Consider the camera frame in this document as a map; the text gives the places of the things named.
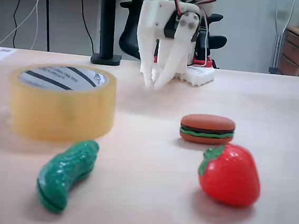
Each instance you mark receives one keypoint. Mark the green toy cucumber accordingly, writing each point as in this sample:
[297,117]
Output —
[64,172]

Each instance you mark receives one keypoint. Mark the black office chair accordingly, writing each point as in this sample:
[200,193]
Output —
[130,38]

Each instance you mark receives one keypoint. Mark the red toy strawberry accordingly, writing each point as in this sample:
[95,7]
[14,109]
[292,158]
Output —
[230,175]

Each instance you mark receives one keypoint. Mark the black monitor stand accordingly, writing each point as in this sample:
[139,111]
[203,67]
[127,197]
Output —
[106,20]

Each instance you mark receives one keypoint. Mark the toy hamburger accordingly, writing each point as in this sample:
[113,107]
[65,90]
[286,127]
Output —
[207,121]

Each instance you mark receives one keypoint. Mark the clear packing tape roll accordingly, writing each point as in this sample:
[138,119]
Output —
[59,114]

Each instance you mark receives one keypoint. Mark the grey metal crutch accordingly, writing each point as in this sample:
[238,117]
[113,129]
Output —
[277,45]

